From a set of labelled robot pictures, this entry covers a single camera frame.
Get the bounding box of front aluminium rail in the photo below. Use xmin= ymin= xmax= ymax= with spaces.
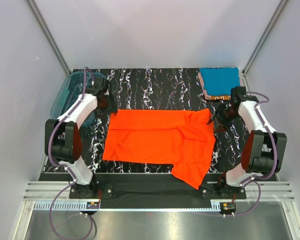
xmin=23 ymin=181 xmax=295 ymax=212

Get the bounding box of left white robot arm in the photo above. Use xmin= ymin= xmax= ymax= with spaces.
xmin=44 ymin=77 xmax=118 ymax=198

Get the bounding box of left aluminium frame post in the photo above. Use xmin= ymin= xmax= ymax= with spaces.
xmin=25 ymin=0 xmax=72 ymax=75

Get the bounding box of purple cable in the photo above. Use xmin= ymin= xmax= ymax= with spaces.
xmin=47 ymin=66 xmax=98 ymax=237
xmin=242 ymin=91 xmax=278 ymax=217

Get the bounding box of folded blue t-shirt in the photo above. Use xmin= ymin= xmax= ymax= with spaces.
xmin=199 ymin=67 xmax=241 ymax=97

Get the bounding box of folded pink patterned t-shirt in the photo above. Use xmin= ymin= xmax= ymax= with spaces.
xmin=198 ymin=72 xmax=231 ymax=101

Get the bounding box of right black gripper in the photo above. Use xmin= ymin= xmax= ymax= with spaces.
xmin=206 ymin=102 xmax=240 ymax=132

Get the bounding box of aluminium frame post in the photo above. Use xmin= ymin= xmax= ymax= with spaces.
xmin=25 ymin=0 xmax=72 ymax=75
xmin=242 ymin=0 xmax=291 ymax=75

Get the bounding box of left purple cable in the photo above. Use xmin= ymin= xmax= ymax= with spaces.
xmin=47 ymin=66 xmax=98 ymax=237

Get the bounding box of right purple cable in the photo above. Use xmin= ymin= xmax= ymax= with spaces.
xmin=242 ymin=91 xmax=278 ymax=217

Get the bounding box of teal transparent plastic bin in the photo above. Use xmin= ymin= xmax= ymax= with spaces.
xmin=50 ymin=70 xmax=106 ymax=127

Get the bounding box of right aluminium frame post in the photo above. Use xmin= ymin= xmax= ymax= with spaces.
xmin=242 ymin=0 xmax=291 ymax=75

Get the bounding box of small connector board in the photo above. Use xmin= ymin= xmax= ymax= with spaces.
xmin=86 ymin=201 xmax=101 ymax=210
xmin=220 ymin=202 xmax=237 ymax=212

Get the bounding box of left small connector board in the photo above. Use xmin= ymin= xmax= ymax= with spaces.
xmin=86 ymin=201 xmax=101 ymax=210

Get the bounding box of right small connector board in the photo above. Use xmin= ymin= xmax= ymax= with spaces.
xmin=220 ymin=202 xmax=237 ymax=212

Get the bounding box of orange t-shirt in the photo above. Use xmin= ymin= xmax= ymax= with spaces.
xmin=102 ymin=109 xmax=215 ymax=190

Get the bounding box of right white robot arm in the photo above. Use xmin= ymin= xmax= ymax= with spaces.
xmin=208 ymin=86 xmax=287 ymax=199

